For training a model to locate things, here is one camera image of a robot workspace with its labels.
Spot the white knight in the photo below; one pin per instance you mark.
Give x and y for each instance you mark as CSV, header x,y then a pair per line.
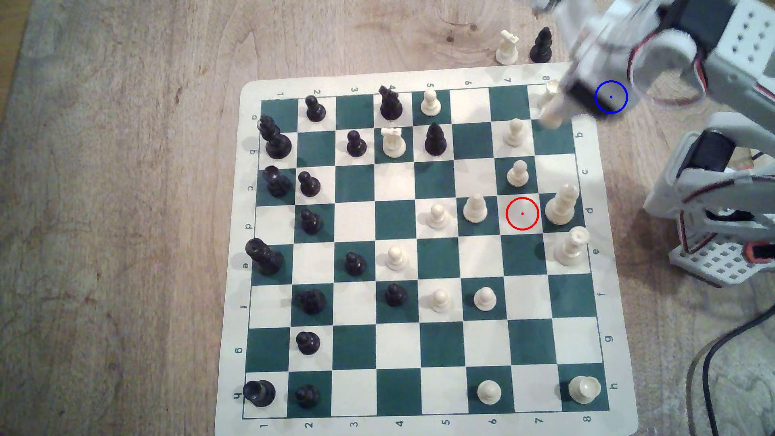
x,y
507,51
393,145

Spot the black bishop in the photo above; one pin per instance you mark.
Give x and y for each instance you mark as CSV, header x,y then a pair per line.
x,y
541,48
435,142

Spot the white rook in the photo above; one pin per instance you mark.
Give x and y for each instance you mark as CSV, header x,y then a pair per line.
x,y
585,390
548,89

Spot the orange black clamp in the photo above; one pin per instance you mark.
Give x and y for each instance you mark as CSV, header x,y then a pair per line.
x,y
761,251

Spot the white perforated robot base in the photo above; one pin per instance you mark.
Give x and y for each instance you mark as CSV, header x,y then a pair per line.
x,y
720,266

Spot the black knight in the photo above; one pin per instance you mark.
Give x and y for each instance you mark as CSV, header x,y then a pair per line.
x,y
312,301
390,106

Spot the black queen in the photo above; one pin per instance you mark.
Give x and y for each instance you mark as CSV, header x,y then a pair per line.
x,y
277,142

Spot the black pawn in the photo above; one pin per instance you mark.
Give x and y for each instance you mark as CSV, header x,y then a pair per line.
x,y
356,146
310,185
355,265
312,223
395,296
307,396
308,344
315,111

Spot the white pawn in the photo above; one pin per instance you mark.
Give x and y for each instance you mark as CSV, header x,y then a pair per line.
x,y
485,300
430,106
514,134
441,301
437,218
489,393
517,175
397,260
551,109

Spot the black king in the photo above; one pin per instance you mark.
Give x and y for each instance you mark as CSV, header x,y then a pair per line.
x,y
266,259

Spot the green white chess board mat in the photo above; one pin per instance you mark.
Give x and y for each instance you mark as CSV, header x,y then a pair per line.
x,y
399,351

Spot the white bishop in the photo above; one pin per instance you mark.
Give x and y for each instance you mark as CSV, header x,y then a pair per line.
x,y
475,210

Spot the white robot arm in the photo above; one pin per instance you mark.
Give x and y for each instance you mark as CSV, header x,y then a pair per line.
x,y
738,54

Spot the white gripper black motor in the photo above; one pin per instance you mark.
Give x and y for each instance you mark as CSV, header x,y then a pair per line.
x,y
582,93

